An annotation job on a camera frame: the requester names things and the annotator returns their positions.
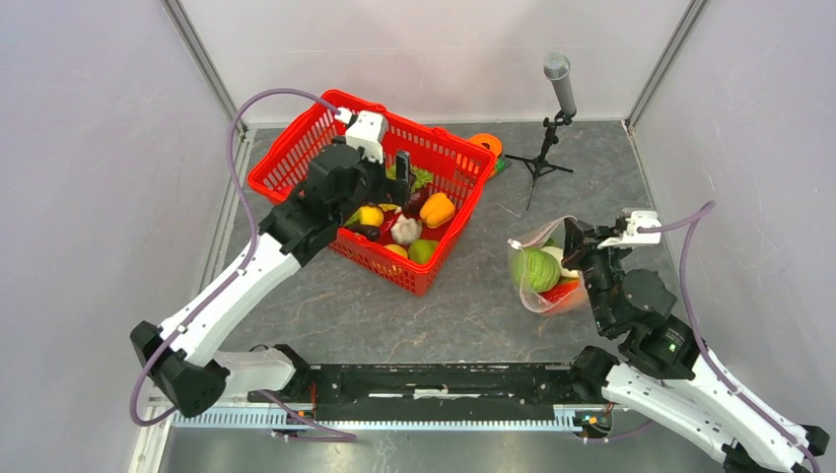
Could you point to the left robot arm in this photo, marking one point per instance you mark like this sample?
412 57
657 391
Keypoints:
182 356

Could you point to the green toy grapes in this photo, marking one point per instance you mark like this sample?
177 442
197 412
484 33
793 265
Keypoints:
419 177

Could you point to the aluminium frame rail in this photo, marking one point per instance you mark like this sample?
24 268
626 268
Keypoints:
262 409

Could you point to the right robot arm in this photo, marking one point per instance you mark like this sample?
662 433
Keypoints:
664 370

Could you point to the black microphone tripod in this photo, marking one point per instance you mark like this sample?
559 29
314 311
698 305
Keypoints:
539 166

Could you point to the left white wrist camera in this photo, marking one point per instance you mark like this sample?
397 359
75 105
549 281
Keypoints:
364 131

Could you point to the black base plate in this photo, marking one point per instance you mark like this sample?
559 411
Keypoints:
436 392

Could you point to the purple toy eggplant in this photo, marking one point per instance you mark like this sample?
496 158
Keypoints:
370 232

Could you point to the green toy cabbage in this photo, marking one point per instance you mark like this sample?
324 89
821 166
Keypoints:
538 268

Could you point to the orange red toy mango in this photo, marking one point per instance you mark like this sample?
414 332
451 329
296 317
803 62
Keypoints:
563 291

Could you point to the orange round toy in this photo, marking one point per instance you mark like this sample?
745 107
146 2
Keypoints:
489 142

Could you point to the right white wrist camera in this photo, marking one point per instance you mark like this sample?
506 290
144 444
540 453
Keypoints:
633 228

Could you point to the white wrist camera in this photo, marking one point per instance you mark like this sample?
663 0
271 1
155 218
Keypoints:
633 228
364 131

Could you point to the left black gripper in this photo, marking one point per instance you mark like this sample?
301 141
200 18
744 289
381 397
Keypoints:
397 190

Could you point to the clear zip top bag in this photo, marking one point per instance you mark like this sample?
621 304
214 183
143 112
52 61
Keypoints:
550 234

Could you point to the red plastic basket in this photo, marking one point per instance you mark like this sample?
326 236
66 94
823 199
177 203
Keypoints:
460 170

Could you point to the white toy radish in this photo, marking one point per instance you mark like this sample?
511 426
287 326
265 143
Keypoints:
558 253

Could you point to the dark red toy beet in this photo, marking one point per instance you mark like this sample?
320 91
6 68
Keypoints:
416 201

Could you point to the grey microphone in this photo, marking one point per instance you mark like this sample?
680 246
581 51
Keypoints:
556 68

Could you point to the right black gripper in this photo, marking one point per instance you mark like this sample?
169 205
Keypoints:
581 239

